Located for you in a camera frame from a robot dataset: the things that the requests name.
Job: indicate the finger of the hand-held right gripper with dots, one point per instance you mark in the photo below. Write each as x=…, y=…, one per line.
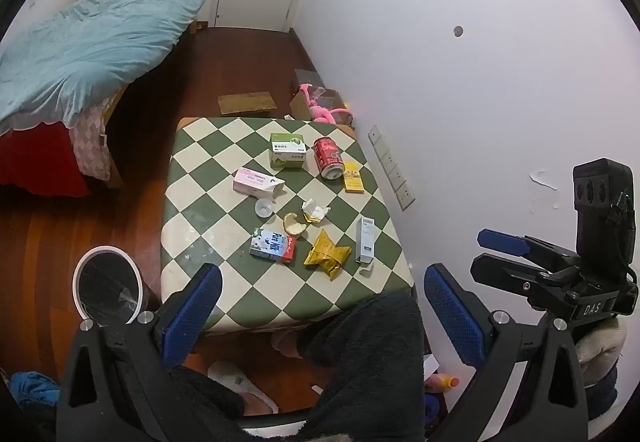
x=505, y=241
x=500, y=272

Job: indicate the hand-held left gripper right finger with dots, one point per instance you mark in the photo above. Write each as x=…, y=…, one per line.
x=455, y=317

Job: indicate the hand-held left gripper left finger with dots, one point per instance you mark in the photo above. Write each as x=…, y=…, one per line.
x=192, y=307

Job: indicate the white trash bin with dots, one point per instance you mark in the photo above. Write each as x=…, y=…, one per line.
x=107, y=287

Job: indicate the pink toothpaste box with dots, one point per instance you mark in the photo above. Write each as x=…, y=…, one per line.
x=255, y=182

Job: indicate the red soda can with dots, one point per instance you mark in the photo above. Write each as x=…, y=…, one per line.
x=327, y=157

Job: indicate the orange bottle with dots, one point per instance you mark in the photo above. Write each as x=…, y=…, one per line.
x=442, y=382

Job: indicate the white fluffy slipper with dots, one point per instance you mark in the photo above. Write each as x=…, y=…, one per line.
x=284, y=341
x=240, y=382

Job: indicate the person's left leg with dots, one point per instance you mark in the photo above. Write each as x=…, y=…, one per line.
x=200, y=402

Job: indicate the person's leg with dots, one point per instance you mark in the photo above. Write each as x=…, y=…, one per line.
x=365, y=352
x=200, y=402

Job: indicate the person's right leg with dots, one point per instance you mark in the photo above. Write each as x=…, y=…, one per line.
x=365, y=352

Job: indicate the blue milk carton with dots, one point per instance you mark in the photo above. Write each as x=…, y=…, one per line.
x=272, y=244

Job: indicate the green checkered table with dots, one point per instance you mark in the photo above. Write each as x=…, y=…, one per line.
x=215, y=202

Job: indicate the slim white tube box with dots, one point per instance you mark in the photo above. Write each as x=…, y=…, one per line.
x=365, y=239

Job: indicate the bread piece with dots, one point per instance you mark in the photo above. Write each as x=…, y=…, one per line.
x=291, y=224

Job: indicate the yellow snack bag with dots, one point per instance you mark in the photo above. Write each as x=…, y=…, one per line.
x=326, y=254

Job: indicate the crumpled white wrapper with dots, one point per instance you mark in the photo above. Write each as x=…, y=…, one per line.
x=315, y=212

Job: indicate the small yellow box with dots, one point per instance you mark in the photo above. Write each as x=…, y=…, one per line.
x=353, y=178

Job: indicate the blue cloth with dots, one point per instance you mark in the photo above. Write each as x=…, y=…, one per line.
x=32, y=387

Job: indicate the green and white medicine box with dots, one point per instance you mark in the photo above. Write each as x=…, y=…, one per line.
x=287, y=149

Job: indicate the diamond patterned sheet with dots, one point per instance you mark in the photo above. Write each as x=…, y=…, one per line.
x=90, y=142

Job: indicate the wooden board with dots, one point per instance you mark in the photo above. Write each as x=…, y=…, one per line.
x=247, y=104

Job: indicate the red bed cloth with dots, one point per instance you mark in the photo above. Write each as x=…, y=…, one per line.
x=40, y=162

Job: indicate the pink toy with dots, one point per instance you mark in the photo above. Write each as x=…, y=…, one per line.
x=320, y=109

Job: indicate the cardboard box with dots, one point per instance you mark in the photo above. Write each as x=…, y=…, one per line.
x=300, y=107

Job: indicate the wooden bed frame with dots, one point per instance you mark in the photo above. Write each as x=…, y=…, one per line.
x=116, y=178

